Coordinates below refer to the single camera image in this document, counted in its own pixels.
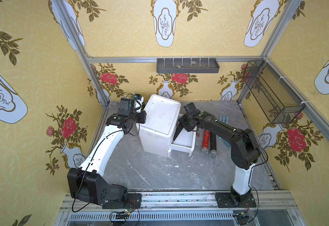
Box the white drawer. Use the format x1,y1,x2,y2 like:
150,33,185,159
167,129,196,157

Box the white three-drawer cabinet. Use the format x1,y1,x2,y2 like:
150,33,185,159
137,94,181,158

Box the red glitter microphone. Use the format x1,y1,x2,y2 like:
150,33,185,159
200,130,210,155

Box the black microphone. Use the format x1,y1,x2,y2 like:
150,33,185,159
173,124,183,141
209,132,218,158

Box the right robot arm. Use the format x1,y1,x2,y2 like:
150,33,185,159
173,103,261,206

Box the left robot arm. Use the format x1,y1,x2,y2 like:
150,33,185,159
67,94,146,208

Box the light blue garden fork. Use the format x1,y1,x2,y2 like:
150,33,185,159
220,115,229,124

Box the teal gardening glove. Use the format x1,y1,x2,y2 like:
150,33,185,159
223,140,231,147

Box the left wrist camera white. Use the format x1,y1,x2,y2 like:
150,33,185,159
134,94,144,113

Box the grey wall shelf tray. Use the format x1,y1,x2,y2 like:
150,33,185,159
156,57,220,74

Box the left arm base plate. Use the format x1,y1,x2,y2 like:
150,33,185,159
102,193,142,210

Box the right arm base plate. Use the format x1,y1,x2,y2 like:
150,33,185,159
215,192,257,208

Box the black wire mesh basket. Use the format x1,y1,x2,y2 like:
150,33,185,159
243,60,305,124

